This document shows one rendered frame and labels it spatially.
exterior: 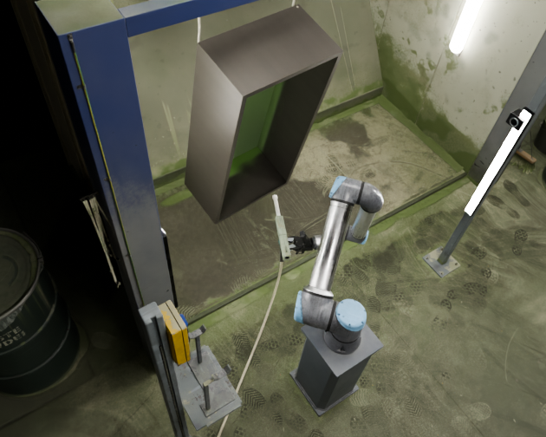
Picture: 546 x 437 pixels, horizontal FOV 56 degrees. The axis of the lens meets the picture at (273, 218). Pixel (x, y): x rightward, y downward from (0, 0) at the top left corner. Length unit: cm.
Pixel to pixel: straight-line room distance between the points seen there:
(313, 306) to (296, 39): 126
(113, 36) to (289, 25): 128
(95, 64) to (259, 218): 248
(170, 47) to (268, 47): 152
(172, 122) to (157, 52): 50
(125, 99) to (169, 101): 227
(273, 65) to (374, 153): 218
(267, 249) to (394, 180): 125
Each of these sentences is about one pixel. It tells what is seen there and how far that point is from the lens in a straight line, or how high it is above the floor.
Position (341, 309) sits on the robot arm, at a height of 91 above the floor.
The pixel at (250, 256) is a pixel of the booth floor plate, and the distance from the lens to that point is 361.
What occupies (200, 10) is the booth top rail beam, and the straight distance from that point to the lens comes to 159.
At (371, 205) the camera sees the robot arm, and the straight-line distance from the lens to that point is 253.
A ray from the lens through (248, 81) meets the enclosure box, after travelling 232.
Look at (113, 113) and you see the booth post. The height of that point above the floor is 200.
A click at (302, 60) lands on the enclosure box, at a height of 164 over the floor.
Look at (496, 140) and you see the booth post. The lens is 425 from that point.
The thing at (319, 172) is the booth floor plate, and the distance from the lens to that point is 417.
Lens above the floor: 306
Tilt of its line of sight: 52 degrees down
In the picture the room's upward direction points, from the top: 6 degrees clockwise
